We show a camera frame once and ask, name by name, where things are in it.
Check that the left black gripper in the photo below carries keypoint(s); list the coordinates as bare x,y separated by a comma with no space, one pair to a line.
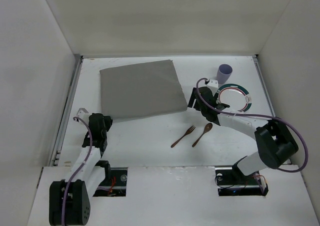
105,121

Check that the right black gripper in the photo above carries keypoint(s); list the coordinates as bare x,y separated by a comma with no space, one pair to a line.
194,99

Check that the grey cloth placemat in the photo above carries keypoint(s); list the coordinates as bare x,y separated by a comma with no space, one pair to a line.
141,90

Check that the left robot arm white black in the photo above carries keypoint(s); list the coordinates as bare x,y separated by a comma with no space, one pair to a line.
70,197

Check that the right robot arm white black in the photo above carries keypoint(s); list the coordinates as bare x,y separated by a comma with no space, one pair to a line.
275,143

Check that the lilac plastic cup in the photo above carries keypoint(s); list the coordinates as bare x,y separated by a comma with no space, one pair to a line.
223,73

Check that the white plate green rim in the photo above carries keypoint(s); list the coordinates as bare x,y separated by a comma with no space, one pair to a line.
236,96

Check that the brown wooden spoon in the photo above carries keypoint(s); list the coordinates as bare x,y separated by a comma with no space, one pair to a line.
206,129

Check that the brown wooden fork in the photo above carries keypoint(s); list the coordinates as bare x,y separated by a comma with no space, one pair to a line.
188,131

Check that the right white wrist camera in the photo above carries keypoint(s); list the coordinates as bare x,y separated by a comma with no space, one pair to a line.
212,84

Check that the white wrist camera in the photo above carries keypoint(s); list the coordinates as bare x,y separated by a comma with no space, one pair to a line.
82,115
212,84

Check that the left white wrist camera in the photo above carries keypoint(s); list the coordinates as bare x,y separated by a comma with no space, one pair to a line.
82,115

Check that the left aluminium table rail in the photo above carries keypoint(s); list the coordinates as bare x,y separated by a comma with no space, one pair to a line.
58,141

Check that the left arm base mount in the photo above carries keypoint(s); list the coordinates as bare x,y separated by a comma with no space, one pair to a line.
115,182

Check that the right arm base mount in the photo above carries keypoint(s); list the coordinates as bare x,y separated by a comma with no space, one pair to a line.
230,183

